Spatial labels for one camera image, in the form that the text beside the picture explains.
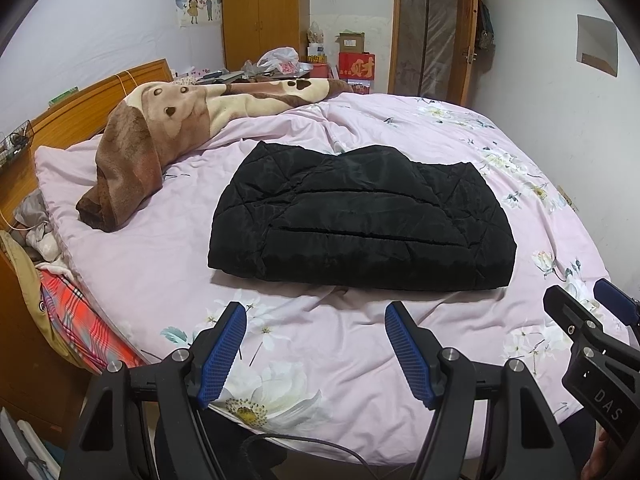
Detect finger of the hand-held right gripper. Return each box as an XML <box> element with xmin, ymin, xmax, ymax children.
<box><xmin>543</xmin><ymin>285</ymin><xmax>607</xmax><ymax>347</ymax></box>
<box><xmin>594</xmin><ymin>279</ymin><xmax>640</xmax><ymax>332</ymax></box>

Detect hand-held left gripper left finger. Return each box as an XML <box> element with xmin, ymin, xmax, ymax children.
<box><xmin>60</xmin><ymin>301</ymin><xmax>248</xmax><ymax>480</ymax></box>

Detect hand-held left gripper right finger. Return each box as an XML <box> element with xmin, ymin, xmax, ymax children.
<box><xmin>384</xmin><ymin>301</ymin><xmax>563</xmax><ymax>480</ymax></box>

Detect black puffer jacket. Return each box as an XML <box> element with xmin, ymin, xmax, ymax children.
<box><xmin>207</xmin><ymin>141</ymin><xmax>517</xmax><ymax>292</ymax></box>

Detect pile of pale clothes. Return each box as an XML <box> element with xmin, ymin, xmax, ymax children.
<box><xmin>12</xmin><ymin>190</ymin><xmax>63</xmax><ymax>263</ymax></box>

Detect person's right hand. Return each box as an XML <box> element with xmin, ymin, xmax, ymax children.
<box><xmin>582</xmin><ymin>430</ymin><xmax>619</xmax><ymax>480</ymax></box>

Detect pink floral duvet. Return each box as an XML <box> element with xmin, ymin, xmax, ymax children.
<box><xmin>34</xmin><ymin>91</ymin><xmax>613</xmax><ymax>463</ymax></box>

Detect red plaid cloth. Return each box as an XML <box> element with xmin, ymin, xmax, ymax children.
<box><xmin>39</xmin><ymin>267</ymin><xmax>148</xmax><ymax>376</ymax></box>

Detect tan cloth bag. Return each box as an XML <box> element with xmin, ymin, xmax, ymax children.
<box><xmin>0</xmin><ymin>230</ymin><xmax>56</xmax><ymax>361</ymax></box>

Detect brown dog print blanket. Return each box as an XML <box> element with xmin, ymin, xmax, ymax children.
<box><xmin>76</xmin><ymin>77</ymin><xmax>353</xmax><ymax>233</ymax></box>

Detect wooden headboard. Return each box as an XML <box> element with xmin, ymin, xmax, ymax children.
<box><xmin>0</xmin><ymin>58</ymin><xmax>173</xmax><ymax>221</ymax></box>

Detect red gift box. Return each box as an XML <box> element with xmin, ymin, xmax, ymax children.
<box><xmin>338</xmin><ymin>51</ymin><xmax>376</xmax><ymax>93</ymax></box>

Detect hanging bags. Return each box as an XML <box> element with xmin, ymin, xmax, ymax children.
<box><xmin>477</xmin><ymin>0</ymin><xmax>496</xmax><ymax>53</ymax></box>

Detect white plastic bag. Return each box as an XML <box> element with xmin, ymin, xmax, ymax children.
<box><xmin>243</xmin><ymin>46</ymin><xmax>301</xmax><ymax>78</ymax></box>

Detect wooden door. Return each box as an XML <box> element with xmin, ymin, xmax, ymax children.
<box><xmin>393</xmin><ymin>0</ymin><xmax>466</xmax><ymax>106</ymax></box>

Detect cardboard box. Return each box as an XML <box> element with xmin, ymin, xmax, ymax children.
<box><xmin>336</xmin><ymin>32</ymin><xmax>366</xmax><ymax>54</ymax></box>

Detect wooden door leaf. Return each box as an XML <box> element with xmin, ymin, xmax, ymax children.
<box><xmin>459</xmin><ymin>0</ymin><xmax>482</xmax><ymax>107</ymax></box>

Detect wooden wardrobe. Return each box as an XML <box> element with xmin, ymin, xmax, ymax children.
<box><xmin>221</xmin><ymin>0</ymin><xmax>311</xmax><ymax>73</ymax></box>

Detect black cable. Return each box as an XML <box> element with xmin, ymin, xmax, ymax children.
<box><xmin>240</xmin><ymin>432</ymin><xmax>381</xmax><ymax>480</ymax></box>

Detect wire basket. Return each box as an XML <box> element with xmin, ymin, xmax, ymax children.
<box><xmin>0</xmin><ymin>120</ymin><xmax>33</xmax><ymax>158</ymax></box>

